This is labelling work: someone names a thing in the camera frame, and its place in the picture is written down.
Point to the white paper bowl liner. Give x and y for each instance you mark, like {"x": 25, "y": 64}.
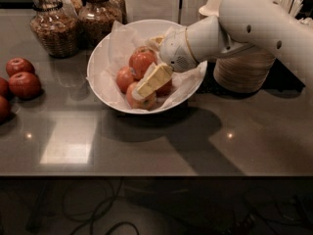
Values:
{"x": 111, "y": 82}

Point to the right glass granola jar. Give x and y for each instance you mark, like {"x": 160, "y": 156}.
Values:
{"x": 97, "y": 18}

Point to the stack of paper bowls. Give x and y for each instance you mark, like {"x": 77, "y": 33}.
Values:
{"x": 210, "y": 8}
{"x": 245, "y": 73}

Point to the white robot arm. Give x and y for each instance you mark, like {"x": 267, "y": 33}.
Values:
{"x": 240, "y": 26}

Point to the left glass granola jar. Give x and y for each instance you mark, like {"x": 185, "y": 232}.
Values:
{"x": 55, "y": 30}

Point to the dark red apple middle table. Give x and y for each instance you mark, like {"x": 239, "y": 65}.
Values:
{"x": 25, "y": 85}

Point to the front stack of paper bowls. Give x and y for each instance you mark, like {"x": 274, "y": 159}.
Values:
{"x": 245, "y": 73}

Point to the dark red apple table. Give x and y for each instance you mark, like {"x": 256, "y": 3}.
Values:
{"x": 25, "y": 85}
{"x": 16, "y": 65}

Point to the white napkin holder panel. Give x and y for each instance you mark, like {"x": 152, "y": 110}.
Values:
{"x": 179, "y": 11}

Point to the glass granola jar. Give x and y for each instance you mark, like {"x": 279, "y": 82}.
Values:
{"x": 97, "y": 18}
{"x": 55, "y": 30}

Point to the top red apple in bowl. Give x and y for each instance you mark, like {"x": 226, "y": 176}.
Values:
{"x": 139, "y": 63}

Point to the dark red apple upper table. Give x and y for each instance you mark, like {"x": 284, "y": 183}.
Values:
{"x": 16, "y": 65}

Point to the left red apple in bowl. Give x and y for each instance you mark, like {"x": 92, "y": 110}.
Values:
{"x": 124, "y": 78}

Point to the red apple in bowl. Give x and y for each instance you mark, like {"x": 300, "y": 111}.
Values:
{"x": 124, "y": 78}
{"x": 165, "y": 89}
{"x": 139, "y": 63}

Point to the back apple in bowl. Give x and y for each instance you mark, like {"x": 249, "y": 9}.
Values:
{"x": 143, "y": 49}

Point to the bundle of white utensils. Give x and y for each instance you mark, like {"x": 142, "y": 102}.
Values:
{"x": 293, "y": 7}

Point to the dark red apple lower left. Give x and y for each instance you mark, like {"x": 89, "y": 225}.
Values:
{"x": 5, "y": 109}

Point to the dark red apple left edge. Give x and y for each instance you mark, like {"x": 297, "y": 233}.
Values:
{"x": 4, "y": 88}

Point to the front yellow-red apple in bowl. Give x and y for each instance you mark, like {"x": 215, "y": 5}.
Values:
{"x": 144, "y": 104}

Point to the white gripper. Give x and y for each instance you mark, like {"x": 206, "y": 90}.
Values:
{"x": 175, "y": 53}

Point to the back stack of paper bowls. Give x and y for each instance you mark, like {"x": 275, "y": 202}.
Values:
{"x": 210, "y": 8}

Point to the right red apple in bowl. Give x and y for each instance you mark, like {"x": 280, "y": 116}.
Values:
{"x": 165, "y": 89}

